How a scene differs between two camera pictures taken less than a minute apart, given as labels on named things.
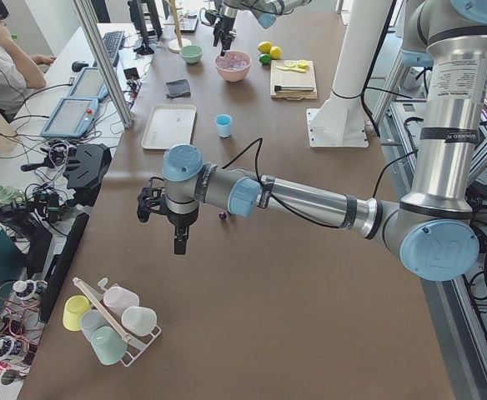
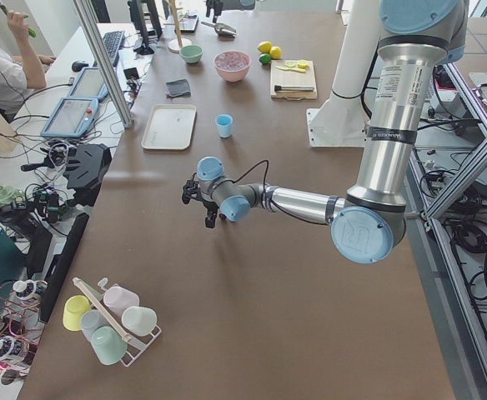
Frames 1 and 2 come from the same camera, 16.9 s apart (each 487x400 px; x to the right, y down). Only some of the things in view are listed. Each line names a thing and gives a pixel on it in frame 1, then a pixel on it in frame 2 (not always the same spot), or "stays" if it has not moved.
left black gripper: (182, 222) → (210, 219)
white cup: (139, 320) stays
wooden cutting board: (279, 77) stays
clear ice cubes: (233, 61) stays
